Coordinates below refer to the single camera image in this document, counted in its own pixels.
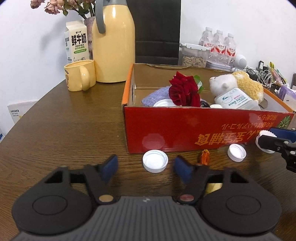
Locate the right water bottle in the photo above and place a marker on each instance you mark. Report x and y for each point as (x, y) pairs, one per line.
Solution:
(230, 49)

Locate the purple knitted cloth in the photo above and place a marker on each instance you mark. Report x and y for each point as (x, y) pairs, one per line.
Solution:
(160, 94)

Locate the water bottle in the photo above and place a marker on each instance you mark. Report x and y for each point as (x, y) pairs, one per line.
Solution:
(219, 47)
(230, 49)
(206, 38)

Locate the white milk carton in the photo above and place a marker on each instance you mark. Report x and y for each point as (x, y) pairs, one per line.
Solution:
(76, 41)

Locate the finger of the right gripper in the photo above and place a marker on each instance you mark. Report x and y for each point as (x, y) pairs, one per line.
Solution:
(285, 145)

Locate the red orange cardboard box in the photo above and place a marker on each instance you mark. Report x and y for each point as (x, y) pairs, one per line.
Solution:
(175, 129)

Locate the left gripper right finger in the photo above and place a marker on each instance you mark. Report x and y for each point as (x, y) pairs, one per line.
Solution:
(227, 200)

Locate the middle water bottle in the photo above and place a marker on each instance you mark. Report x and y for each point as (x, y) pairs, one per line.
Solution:
(219, 47)

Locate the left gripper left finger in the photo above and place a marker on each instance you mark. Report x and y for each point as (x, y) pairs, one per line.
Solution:
(64, 199)

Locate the black paper bag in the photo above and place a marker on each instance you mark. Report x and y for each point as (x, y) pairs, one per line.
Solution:
(157, 30)

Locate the left water bottle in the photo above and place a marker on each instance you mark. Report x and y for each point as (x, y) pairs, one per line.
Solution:
(206, 38)

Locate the white wet wipes pack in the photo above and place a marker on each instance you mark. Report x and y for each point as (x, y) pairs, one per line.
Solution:
(236, 99)

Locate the red artificial rose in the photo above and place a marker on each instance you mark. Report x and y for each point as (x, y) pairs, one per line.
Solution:
(185, 90)

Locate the yellow thermos jug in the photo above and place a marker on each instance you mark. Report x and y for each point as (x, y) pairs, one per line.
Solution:
(113, 41)

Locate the glass flower vase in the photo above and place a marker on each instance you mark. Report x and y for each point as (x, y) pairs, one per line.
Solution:
(89, 23)

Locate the yellow ceramic mug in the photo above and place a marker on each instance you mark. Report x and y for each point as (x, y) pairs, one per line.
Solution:
(80, 75)

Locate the orange flower petal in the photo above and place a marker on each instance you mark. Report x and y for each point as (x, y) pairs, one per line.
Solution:
(205, 157)

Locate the white plastic lid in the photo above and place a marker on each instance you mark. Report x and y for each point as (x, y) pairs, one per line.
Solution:
(265, 141)
(155, 161)
(164, 103)

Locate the clear container with seeds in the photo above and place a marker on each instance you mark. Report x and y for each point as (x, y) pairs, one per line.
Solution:
(194, 55)

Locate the purple tissue pack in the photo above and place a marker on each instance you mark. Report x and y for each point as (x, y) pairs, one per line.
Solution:
(287, 95)

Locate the white yellow plush sheep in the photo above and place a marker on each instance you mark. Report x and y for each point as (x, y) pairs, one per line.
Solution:
(239, 79)

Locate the small white cap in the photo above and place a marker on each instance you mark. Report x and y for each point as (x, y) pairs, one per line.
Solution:
(236, 152)

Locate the dried pink flower bouquet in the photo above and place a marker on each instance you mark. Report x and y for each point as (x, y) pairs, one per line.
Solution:
(54, 7)

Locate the white box near wall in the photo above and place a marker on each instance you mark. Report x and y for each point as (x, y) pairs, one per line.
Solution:
(17, 110)

